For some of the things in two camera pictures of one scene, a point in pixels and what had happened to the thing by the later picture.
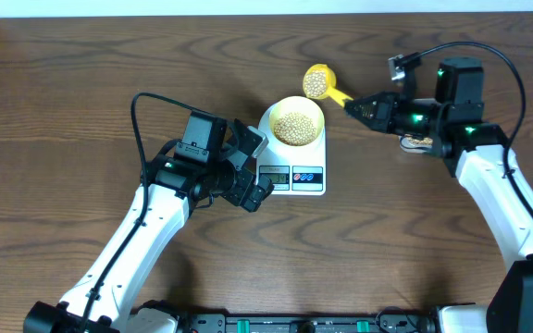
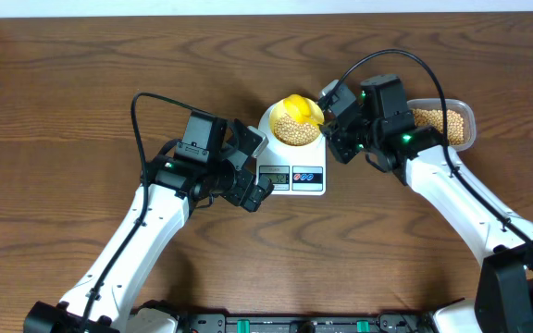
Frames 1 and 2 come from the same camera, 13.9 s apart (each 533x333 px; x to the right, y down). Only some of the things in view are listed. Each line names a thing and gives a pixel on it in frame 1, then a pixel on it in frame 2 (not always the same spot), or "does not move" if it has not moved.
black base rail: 392,321 does not move
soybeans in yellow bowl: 294,129 does not move
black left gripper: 237,195 does not move
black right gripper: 384,104 → 335,138
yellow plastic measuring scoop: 319,80 → 303,108
